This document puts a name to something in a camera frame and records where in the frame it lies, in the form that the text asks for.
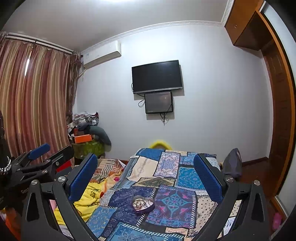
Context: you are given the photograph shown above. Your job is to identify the brown overhead wooden cabinet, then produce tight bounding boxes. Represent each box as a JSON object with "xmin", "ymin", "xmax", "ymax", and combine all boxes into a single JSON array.
[{"xmin": 225, "ymin": 0, "xmax": 272, "ymax": 51}]

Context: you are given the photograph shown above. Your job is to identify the pile of patterned clothes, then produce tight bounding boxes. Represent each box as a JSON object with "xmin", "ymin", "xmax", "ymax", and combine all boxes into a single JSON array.
[{"xmin": 67, "ymin": 111, "xmax": 99, "ymax": 134}]

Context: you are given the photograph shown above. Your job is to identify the white wall air conditioner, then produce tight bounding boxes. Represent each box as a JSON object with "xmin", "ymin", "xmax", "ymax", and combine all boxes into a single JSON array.
[{"xmin": 82, "ymin": 41, "xmax": 121, "ymax": 69}]

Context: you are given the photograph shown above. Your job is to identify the yellow round object behind bed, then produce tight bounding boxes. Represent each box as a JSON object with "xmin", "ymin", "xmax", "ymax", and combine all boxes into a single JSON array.
[{"xmin": 149, "ymin": 140, "xmax": 172, "ymax": 150}]

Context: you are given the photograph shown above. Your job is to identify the dark green pillow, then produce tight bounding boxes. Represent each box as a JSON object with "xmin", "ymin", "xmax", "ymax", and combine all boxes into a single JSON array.
[{"xmin": 89, "ymin": 126, "xmax": 111, "ymax": 146}]

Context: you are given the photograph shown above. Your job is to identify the large black wall television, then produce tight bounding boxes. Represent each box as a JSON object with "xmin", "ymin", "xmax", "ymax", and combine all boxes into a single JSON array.
[{"xmin": 132, "ymin": 60, "xmax": 183, "ymax": 94}]

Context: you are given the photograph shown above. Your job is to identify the red box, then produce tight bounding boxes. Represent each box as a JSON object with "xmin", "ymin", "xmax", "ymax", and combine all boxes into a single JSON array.
[{"xmin": 56, "ymin": 160, "xmax": 72, "ymax": 172}]

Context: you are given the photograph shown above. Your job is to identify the pink slipper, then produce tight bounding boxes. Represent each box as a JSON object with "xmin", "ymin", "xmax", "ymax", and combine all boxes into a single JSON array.
[{"xmin": 272, "ymin": 212, "xmax": 282, "ymax": 231}]

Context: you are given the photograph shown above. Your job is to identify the red striped curtain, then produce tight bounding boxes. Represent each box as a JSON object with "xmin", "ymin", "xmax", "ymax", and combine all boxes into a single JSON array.
[{"xmin": 1, "ymin": 33, "xmax": 82, "ymax": 157}]

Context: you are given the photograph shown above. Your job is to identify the brown wooden door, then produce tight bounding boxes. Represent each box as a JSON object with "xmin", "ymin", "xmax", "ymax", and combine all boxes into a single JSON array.
[{"xmin": 259, "ymin": 13, "xmax": 295, "ymax": 198}]

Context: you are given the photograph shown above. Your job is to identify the grey blue backpack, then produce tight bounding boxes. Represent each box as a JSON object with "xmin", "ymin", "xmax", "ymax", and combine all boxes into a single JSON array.
[{"xmin": 222, "ymin": 148, "xmax": 242, "ymax": 180}]

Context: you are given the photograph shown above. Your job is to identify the yellow towel blanket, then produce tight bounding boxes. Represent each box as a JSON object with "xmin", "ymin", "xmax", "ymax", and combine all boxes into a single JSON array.
[{"xmin": 53, "ymin": 181, "xmax": 107, "ymax": 227}]

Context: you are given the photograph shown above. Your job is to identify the black monitor cables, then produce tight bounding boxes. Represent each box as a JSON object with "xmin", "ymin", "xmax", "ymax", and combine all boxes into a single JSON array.
[{"xmin": 131, "ymin": 83, "xmax": 175, "ymax": 126}]

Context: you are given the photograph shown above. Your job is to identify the orange shoe box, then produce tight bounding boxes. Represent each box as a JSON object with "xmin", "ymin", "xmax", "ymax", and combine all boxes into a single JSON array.
[{"xmin": 73, "ymin": 134, "xmax": 92, "ymax": 144}]

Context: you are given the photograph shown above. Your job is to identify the blue patchwork bed cover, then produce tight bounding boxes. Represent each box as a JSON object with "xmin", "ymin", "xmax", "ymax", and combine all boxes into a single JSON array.
[{"xmin": 86, "ymin": 148, "xmax": 242, "ymax": 241}]

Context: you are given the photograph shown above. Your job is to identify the striped beige quilt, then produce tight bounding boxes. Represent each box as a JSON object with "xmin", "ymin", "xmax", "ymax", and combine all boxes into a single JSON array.
[{"xmin": 90, "ymin": 157, "xmax": 125, "ymax": 183}]

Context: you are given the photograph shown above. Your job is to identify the purple heart-shaped tin box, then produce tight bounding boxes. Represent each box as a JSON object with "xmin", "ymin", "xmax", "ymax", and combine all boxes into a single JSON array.
[{"xmin": 132, "ymin": 195, "xmax": 155, "ymax": 215}]

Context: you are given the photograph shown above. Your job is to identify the green patterned storage box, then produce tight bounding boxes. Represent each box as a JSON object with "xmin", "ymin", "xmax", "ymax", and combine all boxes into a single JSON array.
[{"xmin": 72, "ymin": 140, "xmax": 105, "ymax": 159}]

